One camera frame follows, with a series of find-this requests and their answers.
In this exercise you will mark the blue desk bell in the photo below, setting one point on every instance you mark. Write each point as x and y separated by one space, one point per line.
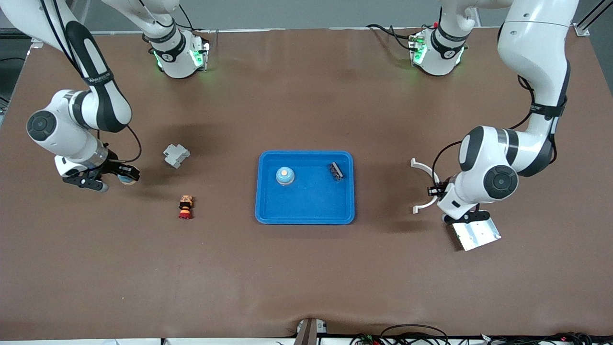
128 181
285 176

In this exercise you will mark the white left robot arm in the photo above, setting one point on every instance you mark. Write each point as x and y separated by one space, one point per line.
536 48

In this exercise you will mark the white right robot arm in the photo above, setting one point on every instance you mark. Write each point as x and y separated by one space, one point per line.
67 134

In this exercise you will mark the aluminium plate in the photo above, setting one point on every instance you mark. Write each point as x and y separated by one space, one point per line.
479 237

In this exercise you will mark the white circuit breaker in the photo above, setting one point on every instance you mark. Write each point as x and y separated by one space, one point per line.
176 155

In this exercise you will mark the red orange emergency stop button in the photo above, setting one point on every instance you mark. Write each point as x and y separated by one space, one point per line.
186 206

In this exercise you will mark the blue plastic tray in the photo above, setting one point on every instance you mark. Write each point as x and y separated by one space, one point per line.
311 211

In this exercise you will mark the brown table cover mat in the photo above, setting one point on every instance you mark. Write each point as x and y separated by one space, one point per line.
306 268

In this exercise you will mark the grey camera stand post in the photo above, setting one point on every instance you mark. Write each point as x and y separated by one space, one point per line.
309 333

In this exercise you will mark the aluminium frame profile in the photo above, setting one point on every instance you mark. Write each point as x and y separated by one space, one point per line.
582 31

